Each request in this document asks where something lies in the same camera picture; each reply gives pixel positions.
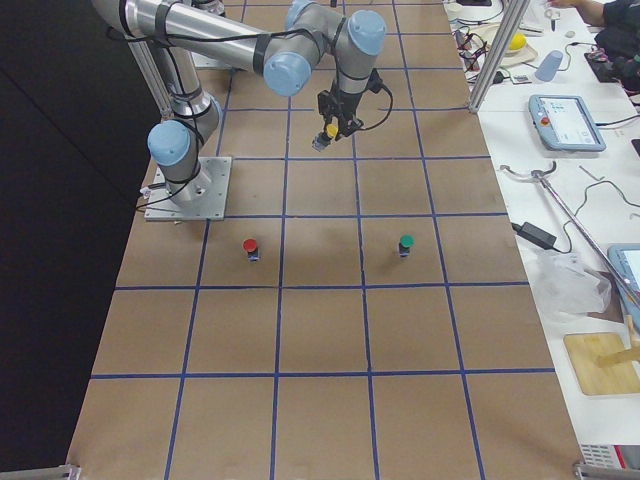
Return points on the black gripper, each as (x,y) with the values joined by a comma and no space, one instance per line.
(346,107)

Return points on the yellow push button switch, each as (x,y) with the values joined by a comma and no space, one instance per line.
(325,137)

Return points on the yellow round object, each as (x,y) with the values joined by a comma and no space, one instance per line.
(518,42)

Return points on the blue plastic cup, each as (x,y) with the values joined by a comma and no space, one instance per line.
(549,66)

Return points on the teach pendant tablet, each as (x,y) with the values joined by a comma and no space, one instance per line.
(564,123)

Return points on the black power brick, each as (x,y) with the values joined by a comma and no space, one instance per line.
(536,236)

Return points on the clear plastic bag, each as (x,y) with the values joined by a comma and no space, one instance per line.
(564,287)

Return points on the wooden cutting board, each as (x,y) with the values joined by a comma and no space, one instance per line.
(602,365)

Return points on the green push button switch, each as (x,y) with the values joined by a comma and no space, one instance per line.
(405,244)

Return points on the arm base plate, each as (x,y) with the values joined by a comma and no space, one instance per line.
(204,198)

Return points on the red push button switch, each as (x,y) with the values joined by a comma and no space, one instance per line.
(251,248)

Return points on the aluminium frame post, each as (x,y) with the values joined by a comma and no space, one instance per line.
(513,13)

